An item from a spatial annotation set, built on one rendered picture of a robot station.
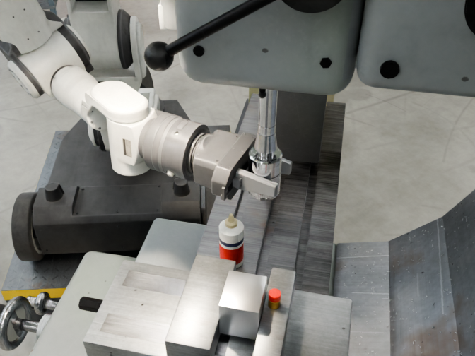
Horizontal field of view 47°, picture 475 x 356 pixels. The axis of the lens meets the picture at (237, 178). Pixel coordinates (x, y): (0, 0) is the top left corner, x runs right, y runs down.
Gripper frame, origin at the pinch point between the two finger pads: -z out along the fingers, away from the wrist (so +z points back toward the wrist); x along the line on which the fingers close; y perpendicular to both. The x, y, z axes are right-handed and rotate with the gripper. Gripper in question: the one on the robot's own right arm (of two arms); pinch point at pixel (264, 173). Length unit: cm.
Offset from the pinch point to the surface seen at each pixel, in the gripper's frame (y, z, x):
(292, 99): 5.9, 6.6, 29.4
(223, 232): 12.7, 5.8, -2.1
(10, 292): 74, 76, 4
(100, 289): 41, 34, -3
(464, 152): 113, -32, 184
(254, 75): -21.3, -2.2, -9.8
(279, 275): 9.9, -6.4, -8.7
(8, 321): 47, 50, -15
